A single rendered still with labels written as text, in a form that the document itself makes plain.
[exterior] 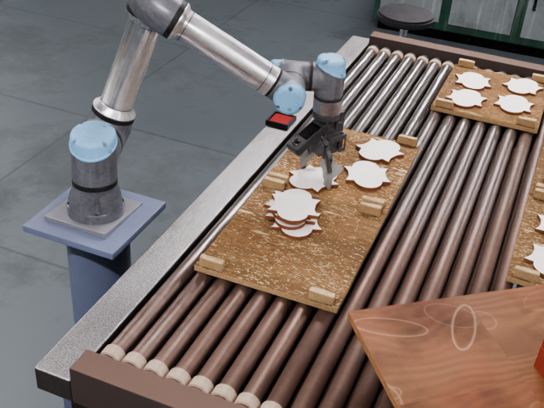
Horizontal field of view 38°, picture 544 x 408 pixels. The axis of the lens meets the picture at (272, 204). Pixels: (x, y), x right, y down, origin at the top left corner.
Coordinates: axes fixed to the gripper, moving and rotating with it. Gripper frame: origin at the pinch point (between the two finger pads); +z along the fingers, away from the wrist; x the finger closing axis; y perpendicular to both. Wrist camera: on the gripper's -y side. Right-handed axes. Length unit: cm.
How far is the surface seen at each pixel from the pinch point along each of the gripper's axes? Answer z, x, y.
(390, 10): 32, 158, 186
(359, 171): -0.5, -3.9, 13.2
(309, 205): -4.1, -14.5, -13.4
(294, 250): 0.6, -22.7, -24.2
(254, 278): 0.6, -26.5, -38.6
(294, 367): 2, -52, -47
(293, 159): 0.6, 12.1, 2.4
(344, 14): 95, 297, 282
